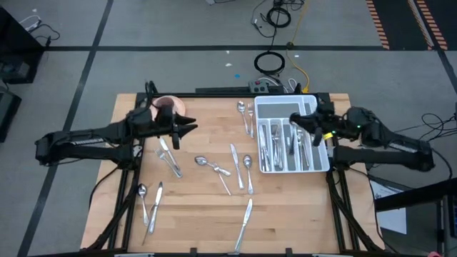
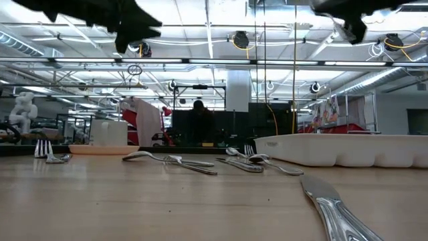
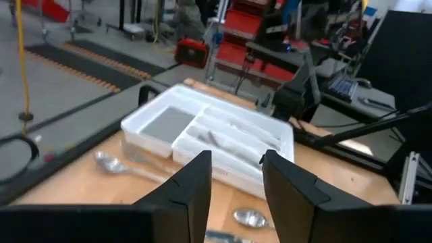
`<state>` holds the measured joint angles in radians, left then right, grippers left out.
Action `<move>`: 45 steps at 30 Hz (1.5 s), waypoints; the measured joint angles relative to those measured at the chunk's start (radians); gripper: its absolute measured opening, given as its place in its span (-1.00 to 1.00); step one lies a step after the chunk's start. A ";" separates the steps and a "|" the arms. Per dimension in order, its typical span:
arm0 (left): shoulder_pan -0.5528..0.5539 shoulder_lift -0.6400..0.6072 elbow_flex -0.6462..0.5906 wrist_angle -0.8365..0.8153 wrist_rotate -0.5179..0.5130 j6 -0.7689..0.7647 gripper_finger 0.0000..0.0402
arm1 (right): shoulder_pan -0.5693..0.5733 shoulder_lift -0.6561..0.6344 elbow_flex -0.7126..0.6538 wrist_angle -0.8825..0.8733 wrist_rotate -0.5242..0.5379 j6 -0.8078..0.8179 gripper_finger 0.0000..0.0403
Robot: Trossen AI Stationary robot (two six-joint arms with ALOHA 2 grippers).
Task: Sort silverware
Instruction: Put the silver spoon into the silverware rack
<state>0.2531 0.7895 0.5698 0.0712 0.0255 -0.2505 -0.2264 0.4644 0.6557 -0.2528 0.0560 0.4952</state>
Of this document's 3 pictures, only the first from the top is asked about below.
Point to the silver spoon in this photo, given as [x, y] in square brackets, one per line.
[305, 157]
[241, 106]
[247, 161]
[300, 139]
[142, 190]
[200, 160]

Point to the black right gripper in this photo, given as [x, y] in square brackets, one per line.
[330, 123]

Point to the grey ceramic mug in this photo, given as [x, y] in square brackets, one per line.
[166, 100]

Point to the black cabinet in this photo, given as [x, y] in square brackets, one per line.
[14, 43]

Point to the silver table knife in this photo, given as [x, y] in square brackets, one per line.
[156, 207]
[266, 157]
[165, 146]
[236, 166]
[244, 225]
[262, 142]

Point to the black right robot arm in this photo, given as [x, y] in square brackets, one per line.
[378, 157]

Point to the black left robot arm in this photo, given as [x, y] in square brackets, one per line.
[89, 142]

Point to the black equipment case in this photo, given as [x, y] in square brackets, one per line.
[7, 110]

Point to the white plastic cutlery tray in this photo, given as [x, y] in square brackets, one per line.
[278, 110]

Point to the grey power strip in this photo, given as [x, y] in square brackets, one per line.
[258, 86]

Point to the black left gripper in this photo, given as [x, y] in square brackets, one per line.
[166, 121]

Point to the yellow tag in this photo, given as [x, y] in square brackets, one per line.
[327, 136]

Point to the black desk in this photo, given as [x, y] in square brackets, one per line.
[410, 195]

